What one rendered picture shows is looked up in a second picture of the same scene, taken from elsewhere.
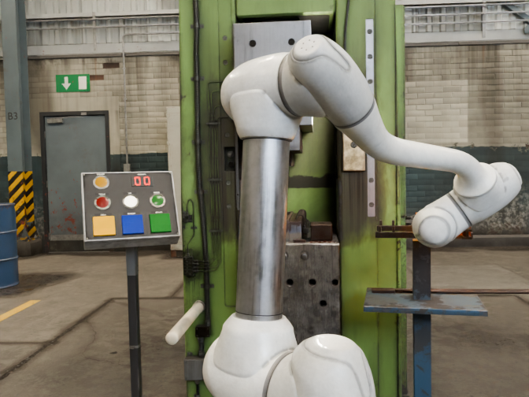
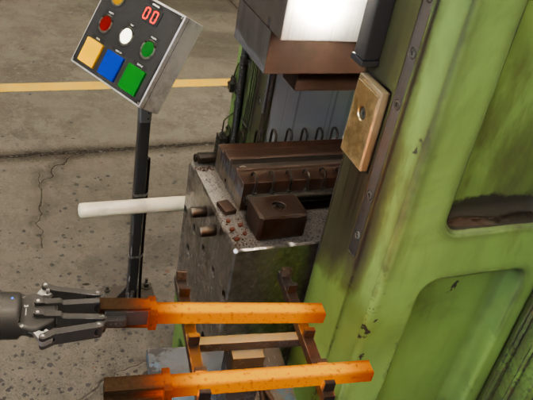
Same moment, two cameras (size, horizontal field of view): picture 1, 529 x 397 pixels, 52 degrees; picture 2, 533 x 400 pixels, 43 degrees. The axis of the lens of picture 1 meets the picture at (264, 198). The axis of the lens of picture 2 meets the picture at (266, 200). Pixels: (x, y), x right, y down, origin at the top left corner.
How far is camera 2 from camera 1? 2.05 m
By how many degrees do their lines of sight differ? 61
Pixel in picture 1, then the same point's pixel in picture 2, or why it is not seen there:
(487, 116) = not seen: outside the picture
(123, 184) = (134, 10)
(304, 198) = not seen: hidden behind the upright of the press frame
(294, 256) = (209, 222)
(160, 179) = (166, 23)
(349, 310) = (298, 350)
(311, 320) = not seen: hidden behind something
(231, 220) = (257, 121)
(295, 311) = (200, 287)
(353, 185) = (350, 183)
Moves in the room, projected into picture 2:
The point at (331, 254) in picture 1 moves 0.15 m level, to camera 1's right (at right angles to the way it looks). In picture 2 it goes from (228, 256) to (256, 301)
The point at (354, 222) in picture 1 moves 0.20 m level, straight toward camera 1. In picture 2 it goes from (334, 241) to (247, 247)
